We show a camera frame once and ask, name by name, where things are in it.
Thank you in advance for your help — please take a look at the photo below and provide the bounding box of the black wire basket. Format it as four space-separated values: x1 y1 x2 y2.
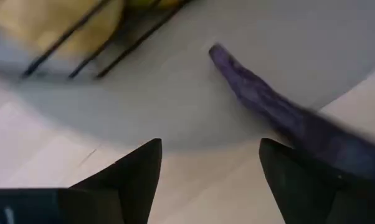
19 0 191 80

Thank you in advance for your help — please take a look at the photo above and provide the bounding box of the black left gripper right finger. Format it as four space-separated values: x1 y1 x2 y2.
258 138 375 224

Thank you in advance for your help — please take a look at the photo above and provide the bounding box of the purple eggplant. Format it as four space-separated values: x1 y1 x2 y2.
208 43 375 185

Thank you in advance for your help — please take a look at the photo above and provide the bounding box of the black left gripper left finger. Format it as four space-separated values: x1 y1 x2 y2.
0 138 163 224

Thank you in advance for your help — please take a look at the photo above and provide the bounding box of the grey round mat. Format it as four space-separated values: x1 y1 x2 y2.
0 0 375 153

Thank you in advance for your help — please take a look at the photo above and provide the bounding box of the yellow pear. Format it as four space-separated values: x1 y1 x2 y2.
0 0 126 60

